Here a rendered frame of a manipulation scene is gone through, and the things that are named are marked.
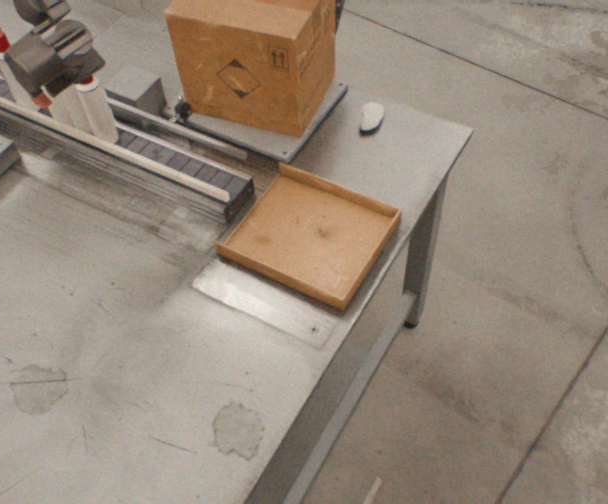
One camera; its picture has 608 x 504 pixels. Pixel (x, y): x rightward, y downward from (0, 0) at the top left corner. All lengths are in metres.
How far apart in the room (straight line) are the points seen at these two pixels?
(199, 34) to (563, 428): 1.50
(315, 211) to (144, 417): 0.56
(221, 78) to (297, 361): 0.68
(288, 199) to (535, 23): 2.26
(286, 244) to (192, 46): 0.48
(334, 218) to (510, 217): 1.27
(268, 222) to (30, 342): 0.53
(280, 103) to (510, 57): 1.91
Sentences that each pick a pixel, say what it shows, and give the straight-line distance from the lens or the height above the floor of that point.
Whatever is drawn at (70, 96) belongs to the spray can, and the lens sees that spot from 1.59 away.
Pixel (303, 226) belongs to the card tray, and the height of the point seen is 0.83.
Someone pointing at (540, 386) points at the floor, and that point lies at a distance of 2.26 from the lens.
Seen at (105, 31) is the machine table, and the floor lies 0.83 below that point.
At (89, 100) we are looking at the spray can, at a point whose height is 1.02.
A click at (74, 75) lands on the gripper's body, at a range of 1.23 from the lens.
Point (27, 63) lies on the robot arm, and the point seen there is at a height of 1.33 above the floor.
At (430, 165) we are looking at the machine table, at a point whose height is 0.83.
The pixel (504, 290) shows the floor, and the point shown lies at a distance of 2.42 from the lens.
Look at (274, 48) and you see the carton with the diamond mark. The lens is 1.47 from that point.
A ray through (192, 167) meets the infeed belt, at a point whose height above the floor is 0.88.
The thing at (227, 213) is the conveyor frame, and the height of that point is 0.86.
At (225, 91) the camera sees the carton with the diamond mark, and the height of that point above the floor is 0.94.
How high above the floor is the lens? 1.95
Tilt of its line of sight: 53 degrees down
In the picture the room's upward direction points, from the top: 4 degrees counter-clockwise
